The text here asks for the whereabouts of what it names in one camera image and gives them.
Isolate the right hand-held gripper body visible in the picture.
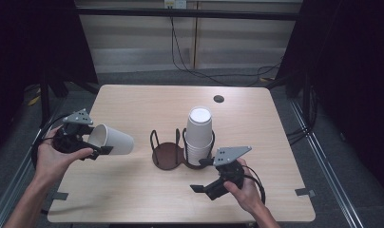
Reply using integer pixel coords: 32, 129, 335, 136
205, 145, 253, 201

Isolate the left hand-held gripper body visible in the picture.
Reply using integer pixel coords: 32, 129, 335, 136
51, 108, 94, 155

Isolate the single white paper cup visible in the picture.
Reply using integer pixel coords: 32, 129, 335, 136
86, 123, 135, 156

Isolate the stack of white paper cups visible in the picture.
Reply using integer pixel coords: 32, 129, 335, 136
183, 106, 215, 166

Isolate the black wire double cup holder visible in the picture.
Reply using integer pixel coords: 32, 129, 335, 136
149, 127, 217, 171

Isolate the person's right hand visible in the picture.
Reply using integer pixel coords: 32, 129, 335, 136
223, 158, 265, 217

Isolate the person's left hand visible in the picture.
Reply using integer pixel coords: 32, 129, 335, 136
34, 125, 95, 186

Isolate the black metal stand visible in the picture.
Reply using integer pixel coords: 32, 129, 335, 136
38, 71, 52, 129
301, 75, 312, 127

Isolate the yellow floor object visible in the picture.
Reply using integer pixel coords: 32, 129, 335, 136
27, 88, 42, 106

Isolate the dark curtain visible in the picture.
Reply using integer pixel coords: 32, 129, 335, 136
0, 0, 99, 156
275, 0, 384, 194

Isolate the black horizontal bar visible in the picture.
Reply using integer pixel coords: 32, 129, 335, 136
75, 7, 301, 22

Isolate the right hand-held gripper cable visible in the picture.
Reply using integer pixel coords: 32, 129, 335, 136
241, 164, 267, 205

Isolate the hand-held gripper cable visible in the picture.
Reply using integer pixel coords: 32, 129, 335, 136
30, 113, 71, 169
241, 164, 267, 205

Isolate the left hand-held gripper cable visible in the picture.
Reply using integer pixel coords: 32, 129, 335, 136
30, 113, 71, 169

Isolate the bundle of black floor cables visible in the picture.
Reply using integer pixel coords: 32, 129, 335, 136
286, 88, 318, 146

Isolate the black cable from outlet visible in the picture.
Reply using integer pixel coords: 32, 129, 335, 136
169, 16, 283, 87

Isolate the white wall outlet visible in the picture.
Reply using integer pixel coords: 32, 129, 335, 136
163, 0, 188, 10

